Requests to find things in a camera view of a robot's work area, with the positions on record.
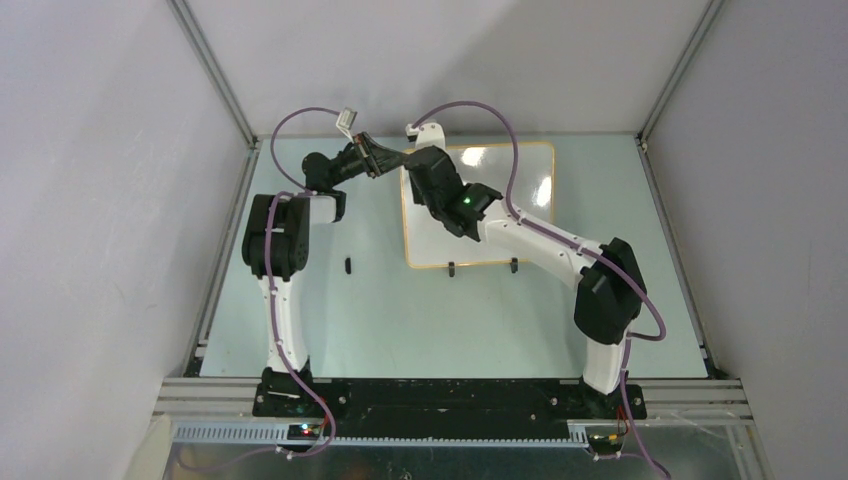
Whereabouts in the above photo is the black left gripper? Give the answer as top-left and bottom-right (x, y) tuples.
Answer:
(328, 132), (406, 188)

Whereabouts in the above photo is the yellow framed whiteboard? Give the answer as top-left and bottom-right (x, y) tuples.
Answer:
(399, 140), (557, 270)

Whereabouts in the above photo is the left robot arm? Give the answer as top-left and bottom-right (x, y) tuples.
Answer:
(241, 133), (408, 417)

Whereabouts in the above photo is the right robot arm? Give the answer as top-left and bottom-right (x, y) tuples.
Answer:
(404, 146), (646, 418)

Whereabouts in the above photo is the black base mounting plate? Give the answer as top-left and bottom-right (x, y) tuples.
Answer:
(252, 374), (647, 441)

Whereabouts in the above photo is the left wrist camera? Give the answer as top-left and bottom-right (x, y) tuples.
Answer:
(336, 107), (358, 134)

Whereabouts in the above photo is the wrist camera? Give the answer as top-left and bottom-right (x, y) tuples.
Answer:
(336, 107), (358, 134)
(405, 122), (446, 151)

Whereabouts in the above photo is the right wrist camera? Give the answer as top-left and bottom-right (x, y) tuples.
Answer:
(405, 122), (446, 151)

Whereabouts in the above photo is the aluminium frame rail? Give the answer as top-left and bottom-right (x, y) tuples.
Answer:
(167, 1), (258, 378)

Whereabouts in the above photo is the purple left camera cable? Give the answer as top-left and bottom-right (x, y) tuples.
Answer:
(177, 105), (346, 462)

